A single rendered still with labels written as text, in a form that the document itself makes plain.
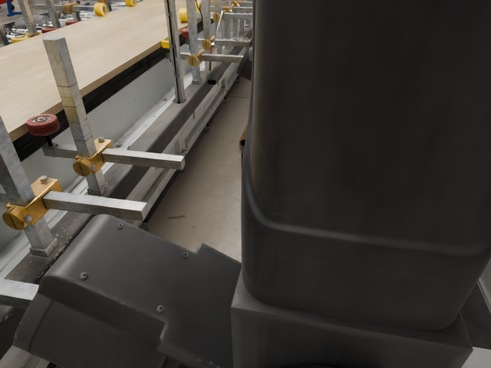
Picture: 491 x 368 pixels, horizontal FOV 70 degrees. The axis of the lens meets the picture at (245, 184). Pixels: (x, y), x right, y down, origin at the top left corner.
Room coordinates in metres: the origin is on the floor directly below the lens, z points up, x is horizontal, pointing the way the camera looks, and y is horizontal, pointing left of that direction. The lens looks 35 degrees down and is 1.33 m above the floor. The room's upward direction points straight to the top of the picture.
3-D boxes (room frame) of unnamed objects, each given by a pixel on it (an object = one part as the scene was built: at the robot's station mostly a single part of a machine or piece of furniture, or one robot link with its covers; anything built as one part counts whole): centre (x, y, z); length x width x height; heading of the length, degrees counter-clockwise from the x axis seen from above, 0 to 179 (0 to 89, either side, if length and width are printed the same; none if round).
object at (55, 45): (0.86, 0.45, 0.91); 0.04 x 0.04 x 0.48; 79
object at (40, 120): (0.93, 0.59, 0.85); 0.08 x 0.08 x 0.11
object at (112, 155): (0.89, 0.39, 0.81); 0.43 x 0.03 x 0.04; 79
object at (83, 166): (0.88, 0.44, 0.81); 0.14 x 0.06 x 0.05; 169
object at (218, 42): (2.11, 0.13, 0.84); 0.43 x 0.03 x 0.04; 79
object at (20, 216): (0.64, 0.49, 0.83); 0.14 x 0.06 x 0.05; 169
